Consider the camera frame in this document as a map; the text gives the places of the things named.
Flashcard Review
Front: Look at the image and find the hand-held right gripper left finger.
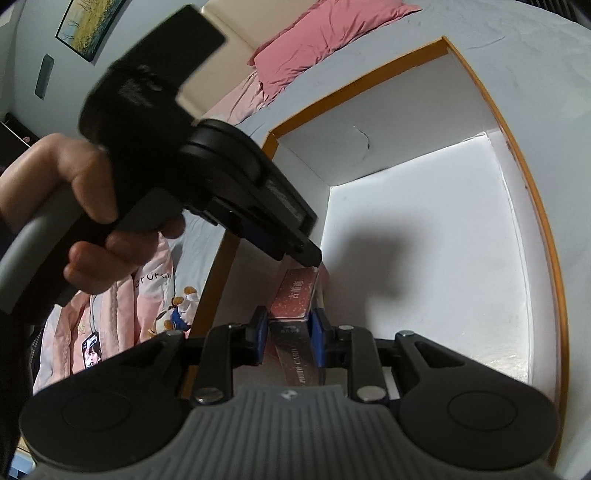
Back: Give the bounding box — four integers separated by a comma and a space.
115, 307, 270, 407

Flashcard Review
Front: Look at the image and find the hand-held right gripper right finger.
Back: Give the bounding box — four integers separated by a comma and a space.
308, 308, 471, 405

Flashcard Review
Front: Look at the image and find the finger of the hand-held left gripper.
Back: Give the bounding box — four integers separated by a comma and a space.
210, 198, 284, 260
276, 220, 323, 269

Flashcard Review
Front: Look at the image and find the dark red card box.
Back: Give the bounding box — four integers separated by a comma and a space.
268, 264, 331, 389

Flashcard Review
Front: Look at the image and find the sailor duck plush toy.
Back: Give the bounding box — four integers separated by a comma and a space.
152, 285, 200, 334

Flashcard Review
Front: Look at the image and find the orange storage box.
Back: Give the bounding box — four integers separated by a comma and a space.
185, 36, 570, 480

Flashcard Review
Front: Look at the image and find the person's left hand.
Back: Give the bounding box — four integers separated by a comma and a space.
0, 133, 186, 295

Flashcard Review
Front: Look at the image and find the light pink pillow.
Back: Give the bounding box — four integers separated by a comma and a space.
210, 69, 269, 126

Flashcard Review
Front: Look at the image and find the beige padded headboard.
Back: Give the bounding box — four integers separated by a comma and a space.
178, 0, 320, 121

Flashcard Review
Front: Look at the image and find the pink quilt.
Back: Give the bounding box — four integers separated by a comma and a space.
32, 231, 177, 398

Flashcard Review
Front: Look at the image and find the framed wall picture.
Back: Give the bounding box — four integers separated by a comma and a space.
55, 0, 129, 64

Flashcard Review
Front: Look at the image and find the dark grey wall panel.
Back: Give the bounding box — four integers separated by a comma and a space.
34, 54, 54, 99

